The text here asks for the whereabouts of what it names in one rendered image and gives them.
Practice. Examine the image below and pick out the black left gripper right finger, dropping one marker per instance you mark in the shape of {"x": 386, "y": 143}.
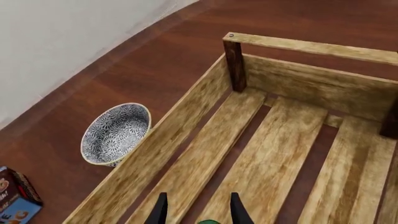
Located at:
{"x": 239, "y": 211}

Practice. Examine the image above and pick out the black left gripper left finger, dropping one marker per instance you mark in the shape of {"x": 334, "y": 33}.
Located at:
{"x": 160, "y": 212}

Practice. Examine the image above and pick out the wooden slat tray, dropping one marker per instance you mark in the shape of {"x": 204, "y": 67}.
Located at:
{"x": 255, "y": 149}

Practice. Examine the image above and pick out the blue white patterned bowl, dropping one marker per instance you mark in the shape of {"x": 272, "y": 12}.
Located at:
{"x": 116, "y": 134}

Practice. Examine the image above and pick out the printed food box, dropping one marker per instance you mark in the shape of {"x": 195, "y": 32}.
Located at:
{"x": 17, "y": 200}

